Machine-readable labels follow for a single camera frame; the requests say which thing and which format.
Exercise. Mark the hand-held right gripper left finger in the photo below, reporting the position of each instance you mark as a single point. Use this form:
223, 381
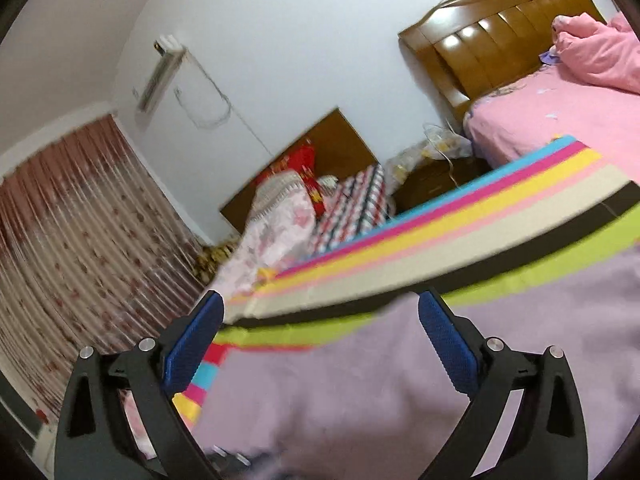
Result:
195, 340

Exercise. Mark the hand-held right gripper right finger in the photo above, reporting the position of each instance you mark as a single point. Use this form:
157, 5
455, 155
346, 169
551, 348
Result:
450, 345

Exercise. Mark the purple pants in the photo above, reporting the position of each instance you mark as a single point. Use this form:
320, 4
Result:
350, 385

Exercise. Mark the tiger print blanket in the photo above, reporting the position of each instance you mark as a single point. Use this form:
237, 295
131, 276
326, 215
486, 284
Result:
215, 260

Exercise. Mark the striped multicolour blanket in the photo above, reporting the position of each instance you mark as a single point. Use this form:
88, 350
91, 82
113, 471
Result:
450, 225

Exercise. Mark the pink floral quilt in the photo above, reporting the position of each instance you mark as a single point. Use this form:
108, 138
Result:
280, 225

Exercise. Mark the red floral curtain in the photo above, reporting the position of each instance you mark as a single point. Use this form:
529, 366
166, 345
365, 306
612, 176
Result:
75, 240

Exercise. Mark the dark wooden nightstand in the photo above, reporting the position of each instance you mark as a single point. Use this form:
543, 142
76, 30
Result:
430, 180

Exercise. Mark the red plaid bed sheet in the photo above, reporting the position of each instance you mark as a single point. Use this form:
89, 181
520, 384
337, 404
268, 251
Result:
350, 205

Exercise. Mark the clear plastic bags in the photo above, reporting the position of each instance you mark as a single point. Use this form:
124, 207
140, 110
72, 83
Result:
410, 160

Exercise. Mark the red pillow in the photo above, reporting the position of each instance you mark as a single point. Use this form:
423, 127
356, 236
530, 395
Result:
300, 167

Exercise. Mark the dark wooden headboard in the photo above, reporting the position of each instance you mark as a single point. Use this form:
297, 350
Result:
345, 142

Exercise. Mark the pink bed sheet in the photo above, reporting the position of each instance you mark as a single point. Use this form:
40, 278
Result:
550, 115

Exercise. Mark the white air conditioner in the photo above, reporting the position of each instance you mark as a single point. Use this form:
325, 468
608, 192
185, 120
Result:
160, 75

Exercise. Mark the small purple cloth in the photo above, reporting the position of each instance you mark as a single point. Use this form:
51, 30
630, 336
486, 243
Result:
550, 56

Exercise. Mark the light brown wooden headboard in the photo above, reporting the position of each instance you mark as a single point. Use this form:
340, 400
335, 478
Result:
500, 40

